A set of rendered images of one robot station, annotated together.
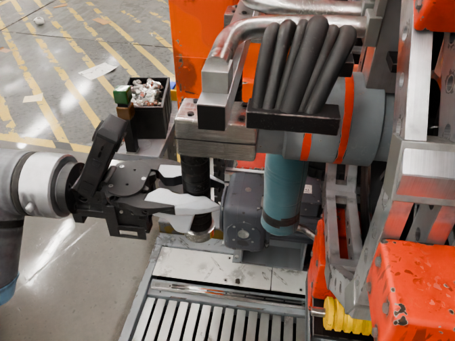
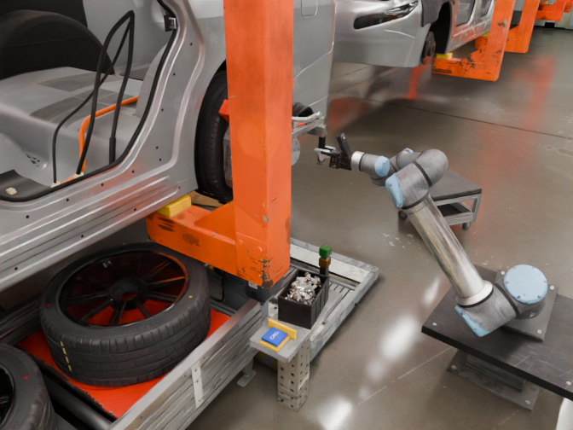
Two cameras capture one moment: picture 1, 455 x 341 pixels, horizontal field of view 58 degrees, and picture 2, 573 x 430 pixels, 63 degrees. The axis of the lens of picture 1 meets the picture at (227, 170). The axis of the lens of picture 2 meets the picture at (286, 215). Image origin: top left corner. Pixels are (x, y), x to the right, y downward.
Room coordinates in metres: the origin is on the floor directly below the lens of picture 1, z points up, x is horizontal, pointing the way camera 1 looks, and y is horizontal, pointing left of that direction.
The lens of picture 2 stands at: (2.51, 0.78, 1.69)
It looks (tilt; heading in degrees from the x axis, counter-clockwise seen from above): 29 degrees down; 204
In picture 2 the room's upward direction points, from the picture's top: 1 degrees clockwise
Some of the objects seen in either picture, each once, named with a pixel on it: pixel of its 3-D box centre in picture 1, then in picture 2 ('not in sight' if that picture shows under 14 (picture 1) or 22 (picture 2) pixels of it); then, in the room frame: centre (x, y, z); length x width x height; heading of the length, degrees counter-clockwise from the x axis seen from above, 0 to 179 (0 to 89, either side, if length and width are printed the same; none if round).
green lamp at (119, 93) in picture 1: (122, 94); (325, 251); (0.99, 0.28, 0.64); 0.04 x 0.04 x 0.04; 81
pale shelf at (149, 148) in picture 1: (152, 120); (298, 317); (1.19, 0.26, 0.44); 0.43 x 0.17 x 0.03; 171
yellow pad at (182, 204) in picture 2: not in sight; (170, 202); (1.01, -0.45, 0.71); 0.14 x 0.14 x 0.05; 81
